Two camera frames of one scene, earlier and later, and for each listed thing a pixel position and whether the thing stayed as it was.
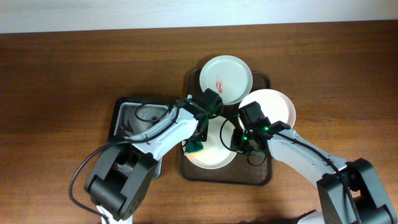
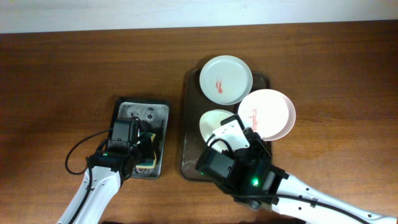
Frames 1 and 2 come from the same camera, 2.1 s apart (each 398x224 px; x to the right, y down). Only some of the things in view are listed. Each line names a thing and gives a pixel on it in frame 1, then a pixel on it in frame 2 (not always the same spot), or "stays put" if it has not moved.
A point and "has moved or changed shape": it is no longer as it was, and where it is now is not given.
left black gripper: [199, 137] to [144, 144]
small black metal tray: [135, 116] stays put
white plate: [274, 105] stays put
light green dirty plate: [229, 76] stays put
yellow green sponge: [194, 148] has moved or changed shape
